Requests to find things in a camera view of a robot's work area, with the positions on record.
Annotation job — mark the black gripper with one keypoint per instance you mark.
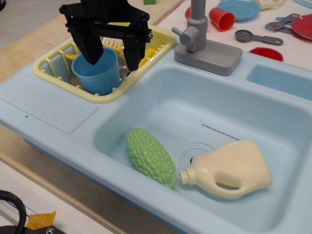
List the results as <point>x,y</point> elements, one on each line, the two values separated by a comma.
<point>88,20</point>

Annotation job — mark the blue plastic cup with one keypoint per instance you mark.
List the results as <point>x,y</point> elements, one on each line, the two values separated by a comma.
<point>100,78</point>

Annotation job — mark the light blue toy sink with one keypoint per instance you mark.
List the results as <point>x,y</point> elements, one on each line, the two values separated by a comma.
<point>77,148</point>

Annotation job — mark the red plastic cup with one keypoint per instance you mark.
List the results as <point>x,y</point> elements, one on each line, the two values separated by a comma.
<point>222,19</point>

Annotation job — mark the yellow dish brush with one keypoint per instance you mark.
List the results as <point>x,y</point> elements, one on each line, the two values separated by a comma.
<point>115,44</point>

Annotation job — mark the yellow plastic utensil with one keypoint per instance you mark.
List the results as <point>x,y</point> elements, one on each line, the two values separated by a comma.
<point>149,53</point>

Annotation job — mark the green block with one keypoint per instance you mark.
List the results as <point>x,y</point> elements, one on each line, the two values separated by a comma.
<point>149,2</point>

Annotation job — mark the yellow dish rack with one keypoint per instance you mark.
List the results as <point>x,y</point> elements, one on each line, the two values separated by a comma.
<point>54,68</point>

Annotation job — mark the grey toy faucet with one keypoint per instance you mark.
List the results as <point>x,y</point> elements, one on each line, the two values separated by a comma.
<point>196,50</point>

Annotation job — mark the red plate behind faucet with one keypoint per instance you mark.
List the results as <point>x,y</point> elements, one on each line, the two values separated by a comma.
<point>187,13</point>

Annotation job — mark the green bitter melon toy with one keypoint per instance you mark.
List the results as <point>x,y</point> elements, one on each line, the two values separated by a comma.
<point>149,157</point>

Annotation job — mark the grey plastic spoon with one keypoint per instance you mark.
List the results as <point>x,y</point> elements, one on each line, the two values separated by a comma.
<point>246,36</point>

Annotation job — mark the blue plastic plate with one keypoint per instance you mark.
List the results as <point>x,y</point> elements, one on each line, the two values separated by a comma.
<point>242,9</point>

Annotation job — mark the red plastic bowl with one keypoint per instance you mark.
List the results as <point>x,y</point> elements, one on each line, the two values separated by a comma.
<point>268,53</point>

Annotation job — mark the cream plastic container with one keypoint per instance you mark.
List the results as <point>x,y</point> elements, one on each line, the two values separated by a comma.
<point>268,4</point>

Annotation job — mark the grey plastic fork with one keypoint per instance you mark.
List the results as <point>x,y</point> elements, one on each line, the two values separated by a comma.
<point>278,26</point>

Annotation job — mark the cream plastic jug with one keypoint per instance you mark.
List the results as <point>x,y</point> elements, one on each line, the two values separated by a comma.
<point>231,170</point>

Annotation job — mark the yellow tape piece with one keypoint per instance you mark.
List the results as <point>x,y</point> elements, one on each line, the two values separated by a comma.
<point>38,221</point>

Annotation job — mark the red plastic plate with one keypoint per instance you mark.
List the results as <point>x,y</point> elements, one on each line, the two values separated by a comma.
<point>302,25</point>

